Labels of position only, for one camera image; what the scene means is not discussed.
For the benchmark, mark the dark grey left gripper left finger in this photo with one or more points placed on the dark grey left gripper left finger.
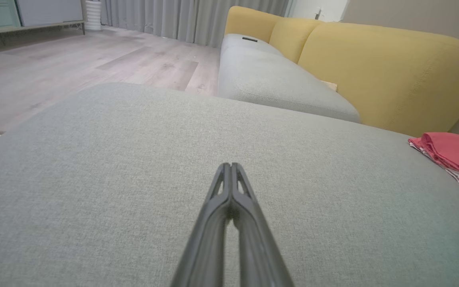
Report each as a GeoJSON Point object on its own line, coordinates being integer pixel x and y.
{"type": "Point", "coordinates": [209, 239]}

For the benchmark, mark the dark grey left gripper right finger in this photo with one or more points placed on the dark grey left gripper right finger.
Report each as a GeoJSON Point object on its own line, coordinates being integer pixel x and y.
{"type": "Point", "coordinates": [257, 247]}

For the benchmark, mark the red shirt with white sleeves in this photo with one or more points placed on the red shirt with white sleeves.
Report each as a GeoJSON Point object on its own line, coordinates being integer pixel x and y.
{"type": "Point", "coordinates": [456, 151]}

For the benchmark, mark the small tan tag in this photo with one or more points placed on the small tan tag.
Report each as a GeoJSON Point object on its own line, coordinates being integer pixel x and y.
{"type": "Point", "coordinates": [330, 85]}

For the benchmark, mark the small black flat object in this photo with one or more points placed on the small black flat object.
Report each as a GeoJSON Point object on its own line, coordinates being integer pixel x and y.
{"type": "Point", "coordinates": [250, 39]}

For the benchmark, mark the yellow sofa back cushion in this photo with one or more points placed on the yellow sofa back cushion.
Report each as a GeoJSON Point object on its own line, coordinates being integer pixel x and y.
{"type": "Point", "coordinates": [393, 71]}
{"type": "Point", "coordinates": [249, 20]}
{"type": "Point", "coordinates": [293, 38]}

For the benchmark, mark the grey curtain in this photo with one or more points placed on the grey curtain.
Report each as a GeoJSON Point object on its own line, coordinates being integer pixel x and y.
{"type": "Point", "coordinates": [181, 18]}

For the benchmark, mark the white door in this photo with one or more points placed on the white door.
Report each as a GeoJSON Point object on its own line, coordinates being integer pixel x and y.
{"type": "Point", "coordinates": [333, 8]}

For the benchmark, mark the white ribbed cylinder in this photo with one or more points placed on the white ribbed cylinder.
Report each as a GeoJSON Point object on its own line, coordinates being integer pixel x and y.
{"type": "Point", "coordinates": [93, 16]}

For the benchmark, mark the pale grey cabinet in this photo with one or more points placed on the pale grey cabinet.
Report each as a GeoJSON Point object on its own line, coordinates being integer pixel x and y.
{"type": "Point", "coordinates": [50, 11]}

